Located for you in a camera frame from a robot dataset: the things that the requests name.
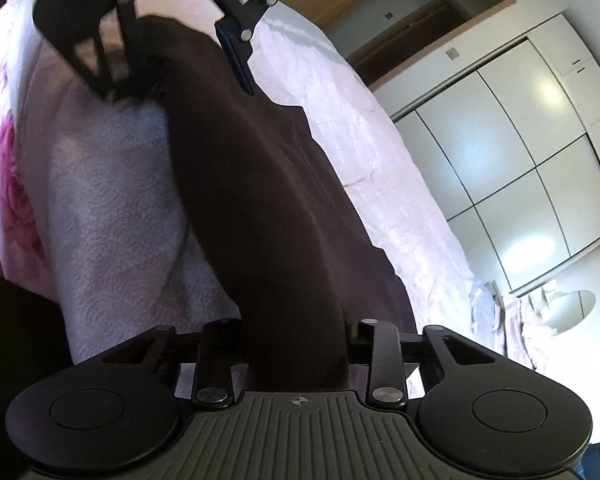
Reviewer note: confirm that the round white table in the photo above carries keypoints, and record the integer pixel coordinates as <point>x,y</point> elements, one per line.
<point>575,310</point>

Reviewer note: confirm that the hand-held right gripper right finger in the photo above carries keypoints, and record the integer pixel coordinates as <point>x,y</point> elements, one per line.
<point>382,355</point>

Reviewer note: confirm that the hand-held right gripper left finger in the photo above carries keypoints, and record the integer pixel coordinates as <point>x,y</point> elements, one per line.
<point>217,350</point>

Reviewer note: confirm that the dark brown long-sleeve sweater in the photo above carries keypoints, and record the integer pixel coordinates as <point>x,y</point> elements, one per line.
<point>260,200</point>

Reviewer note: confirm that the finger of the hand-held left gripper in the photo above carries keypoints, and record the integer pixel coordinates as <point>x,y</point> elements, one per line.
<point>128,25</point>
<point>235,55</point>

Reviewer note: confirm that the pink pillow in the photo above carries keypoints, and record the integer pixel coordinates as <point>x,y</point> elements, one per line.
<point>525,330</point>
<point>485,310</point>

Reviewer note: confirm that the white wardrobe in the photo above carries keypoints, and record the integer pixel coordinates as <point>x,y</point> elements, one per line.
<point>505,160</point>

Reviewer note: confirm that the pink floral bedsheet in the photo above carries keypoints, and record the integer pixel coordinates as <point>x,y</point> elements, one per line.
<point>15,185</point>

